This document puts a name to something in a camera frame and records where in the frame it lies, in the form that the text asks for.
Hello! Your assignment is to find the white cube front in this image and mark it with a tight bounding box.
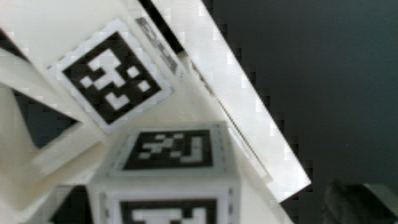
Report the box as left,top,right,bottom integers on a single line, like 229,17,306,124
89,123,240,224

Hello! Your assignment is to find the white chair side frame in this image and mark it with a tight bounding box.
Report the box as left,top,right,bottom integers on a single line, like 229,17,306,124
0,0,309,224

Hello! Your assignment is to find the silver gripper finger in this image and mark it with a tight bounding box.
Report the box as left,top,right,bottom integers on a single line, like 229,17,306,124
321,180,398,224

